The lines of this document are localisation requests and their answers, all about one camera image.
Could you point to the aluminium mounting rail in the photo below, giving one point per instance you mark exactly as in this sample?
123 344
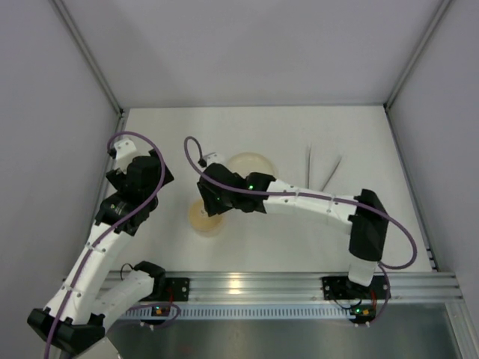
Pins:
307 287

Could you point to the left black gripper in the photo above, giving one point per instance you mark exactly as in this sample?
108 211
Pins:
161 169

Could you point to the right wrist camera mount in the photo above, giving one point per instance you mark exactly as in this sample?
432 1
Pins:
212 158

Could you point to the right aluminium frame post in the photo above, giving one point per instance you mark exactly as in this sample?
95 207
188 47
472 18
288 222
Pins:
425 37

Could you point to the steel lunch box bowl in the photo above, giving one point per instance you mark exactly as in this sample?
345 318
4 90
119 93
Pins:
207 226

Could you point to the beige round lid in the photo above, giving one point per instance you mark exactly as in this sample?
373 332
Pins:
197 209

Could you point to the left black base bracket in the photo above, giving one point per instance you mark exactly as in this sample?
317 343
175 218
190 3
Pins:
176 289

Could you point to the cream round plate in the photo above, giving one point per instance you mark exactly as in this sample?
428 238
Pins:
246 163

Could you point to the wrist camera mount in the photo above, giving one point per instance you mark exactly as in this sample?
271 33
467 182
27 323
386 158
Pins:
124 150
212 158

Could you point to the slotted cable duct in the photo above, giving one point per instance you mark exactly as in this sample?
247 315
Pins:
184 311

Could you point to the aluminium frame post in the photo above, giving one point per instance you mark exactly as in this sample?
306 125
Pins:
66 18
425 37

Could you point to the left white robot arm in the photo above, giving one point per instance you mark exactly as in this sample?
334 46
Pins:
78 316

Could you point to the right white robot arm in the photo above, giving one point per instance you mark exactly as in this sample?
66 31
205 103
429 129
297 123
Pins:
363 217

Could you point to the metal serving tongs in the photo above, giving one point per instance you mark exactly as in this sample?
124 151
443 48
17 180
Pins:
321 166

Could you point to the right black base bracket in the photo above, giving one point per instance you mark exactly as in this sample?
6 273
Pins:
335 288

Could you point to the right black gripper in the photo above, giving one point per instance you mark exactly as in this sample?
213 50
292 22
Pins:
204 195

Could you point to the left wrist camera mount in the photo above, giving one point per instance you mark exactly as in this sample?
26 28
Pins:
124 150

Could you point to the black base bracket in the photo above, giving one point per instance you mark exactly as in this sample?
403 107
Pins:
335 288
176 289

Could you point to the left aluminium frame post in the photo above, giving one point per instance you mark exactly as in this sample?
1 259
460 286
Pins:
66 18

